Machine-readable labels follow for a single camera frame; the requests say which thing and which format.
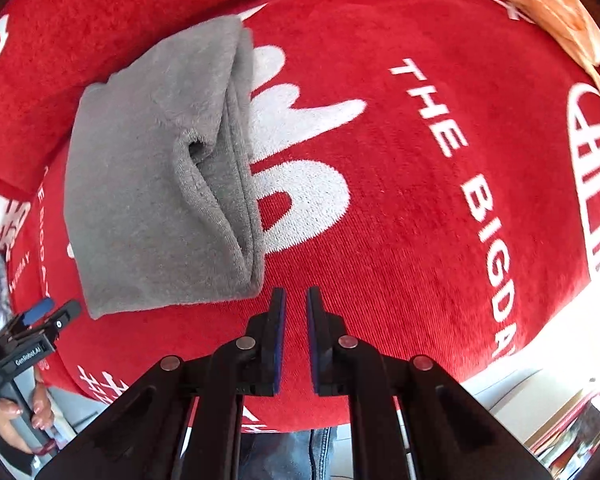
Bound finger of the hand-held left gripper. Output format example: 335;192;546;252
11;297;56;330
26;299;83;342

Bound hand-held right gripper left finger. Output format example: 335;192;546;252
35;287;287;480

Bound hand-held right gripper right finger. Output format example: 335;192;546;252
306;286;554;480

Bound grey fleece garment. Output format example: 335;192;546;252
63;14;267;320

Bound person's left hand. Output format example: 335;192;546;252
0;381;56;455

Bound person's blue jeans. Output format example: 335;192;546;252
239;425;339;480

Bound red printed blanket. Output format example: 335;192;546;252
0;0;600;435

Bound shiny metal furniture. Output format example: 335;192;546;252
532;385;600;473

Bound orange cloth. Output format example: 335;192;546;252
480;0;600;117

